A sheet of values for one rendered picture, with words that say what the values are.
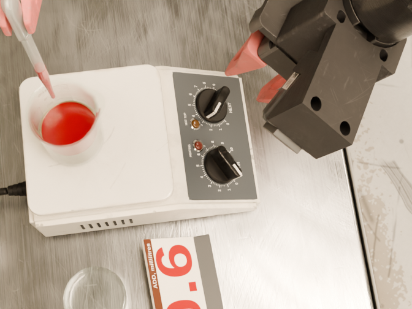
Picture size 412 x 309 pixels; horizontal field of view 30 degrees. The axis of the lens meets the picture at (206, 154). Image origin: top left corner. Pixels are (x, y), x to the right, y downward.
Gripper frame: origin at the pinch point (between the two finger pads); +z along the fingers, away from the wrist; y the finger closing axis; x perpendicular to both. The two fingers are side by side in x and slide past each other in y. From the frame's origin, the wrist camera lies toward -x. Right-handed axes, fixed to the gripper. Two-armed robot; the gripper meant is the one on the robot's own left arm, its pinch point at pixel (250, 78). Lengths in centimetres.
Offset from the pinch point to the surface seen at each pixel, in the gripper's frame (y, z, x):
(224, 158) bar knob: 3.4, 5.6, -4.0
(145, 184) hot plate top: -1.3, 7.2, -9.7
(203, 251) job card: 8.2, 12.0, -9.2
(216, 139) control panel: 2.6, 7.3, -1.8
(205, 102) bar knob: 0.0, 7.0, 0.5
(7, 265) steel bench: -4.6, 21.5, -17.0
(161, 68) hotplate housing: -4.8, 8.0, 1.0
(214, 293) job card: 10.7, 11.7, -12.1
